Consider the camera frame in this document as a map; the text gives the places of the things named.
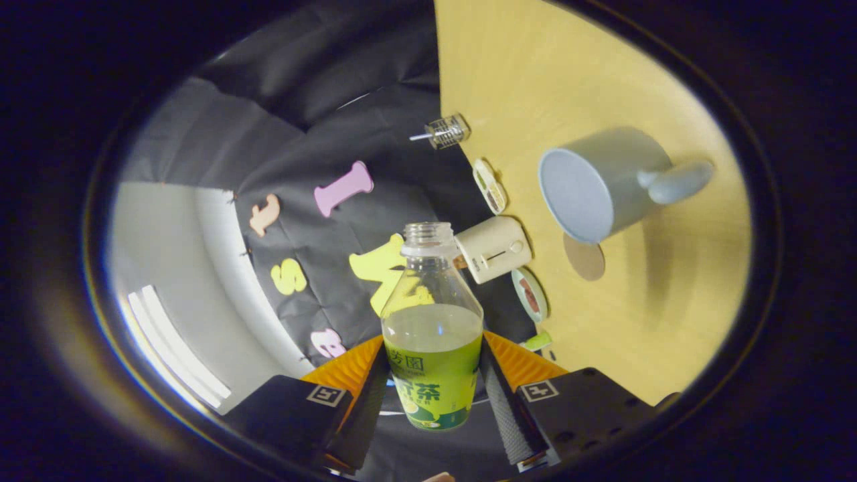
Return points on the pale green plate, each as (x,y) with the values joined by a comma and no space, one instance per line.
(542,294)

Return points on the wooden table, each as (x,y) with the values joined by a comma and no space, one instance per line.
(669,281)

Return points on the round brown coaster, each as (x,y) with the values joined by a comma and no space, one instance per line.
(589,262)

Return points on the small white green bottle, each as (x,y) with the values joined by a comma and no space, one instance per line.
(537,341)

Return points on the black backdrop cloth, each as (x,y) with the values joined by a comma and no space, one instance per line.
(321,100)

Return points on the long ceiling light panel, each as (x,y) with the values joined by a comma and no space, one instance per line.
(174,348)

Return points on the pale straw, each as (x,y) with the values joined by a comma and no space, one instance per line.
(420,137)

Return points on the green label juice bottle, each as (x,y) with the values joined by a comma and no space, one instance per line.
(434,375)

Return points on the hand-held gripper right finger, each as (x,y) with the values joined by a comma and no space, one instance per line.
(499,415)

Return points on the brown bread slice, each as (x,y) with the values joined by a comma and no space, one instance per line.
(526,286)
(532,304)

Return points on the white divided tray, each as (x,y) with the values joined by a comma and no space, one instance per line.
(490,186)

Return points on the white toaster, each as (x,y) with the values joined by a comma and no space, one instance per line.
(495,249)

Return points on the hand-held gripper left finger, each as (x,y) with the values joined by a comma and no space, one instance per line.
(365,415)

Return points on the grey cup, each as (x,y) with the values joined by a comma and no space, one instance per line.
(602,181)

